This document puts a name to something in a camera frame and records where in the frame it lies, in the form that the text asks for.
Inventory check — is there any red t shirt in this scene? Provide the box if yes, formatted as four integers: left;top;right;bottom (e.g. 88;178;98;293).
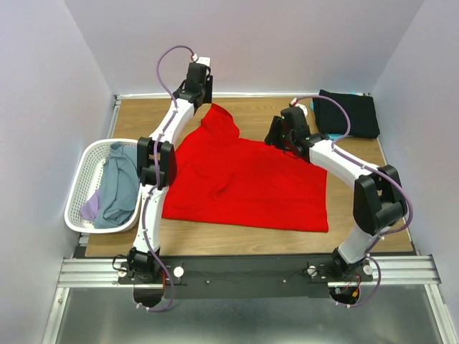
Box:
162;105;328;233

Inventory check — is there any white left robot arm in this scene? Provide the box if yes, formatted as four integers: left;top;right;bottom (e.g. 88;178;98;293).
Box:
127;57;213;283

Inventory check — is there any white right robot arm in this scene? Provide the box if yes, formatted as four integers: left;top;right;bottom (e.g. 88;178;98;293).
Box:
265;106;410;281

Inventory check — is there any cyan folded t shirt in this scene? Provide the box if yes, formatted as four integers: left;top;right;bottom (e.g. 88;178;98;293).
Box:
311;90;361;139

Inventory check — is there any black folded t shirt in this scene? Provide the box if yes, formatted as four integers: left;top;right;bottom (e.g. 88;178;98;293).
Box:
313;90;380;138

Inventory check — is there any grey blue t shirt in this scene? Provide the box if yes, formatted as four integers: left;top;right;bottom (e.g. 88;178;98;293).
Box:
94;141;139;229

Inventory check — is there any white laundry basket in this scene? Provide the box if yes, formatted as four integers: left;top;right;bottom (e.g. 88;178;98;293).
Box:
64;138;141;234

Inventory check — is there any lavender t shirt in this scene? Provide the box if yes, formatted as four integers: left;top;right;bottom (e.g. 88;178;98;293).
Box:
80;188;100;221

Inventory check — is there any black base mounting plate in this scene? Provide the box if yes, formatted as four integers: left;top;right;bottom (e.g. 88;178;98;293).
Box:
112;254;374;307

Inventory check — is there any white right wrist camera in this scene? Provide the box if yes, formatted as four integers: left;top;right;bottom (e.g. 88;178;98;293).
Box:
289;98;308;117

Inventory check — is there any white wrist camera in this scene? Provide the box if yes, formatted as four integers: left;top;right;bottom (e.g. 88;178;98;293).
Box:
191;54;211;67
289;98;308;117

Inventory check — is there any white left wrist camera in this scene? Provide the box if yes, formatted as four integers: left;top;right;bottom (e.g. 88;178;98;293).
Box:
191;54;211;67

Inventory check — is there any aluminium frame rail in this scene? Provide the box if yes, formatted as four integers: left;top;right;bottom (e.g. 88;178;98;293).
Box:
58;256;441;288

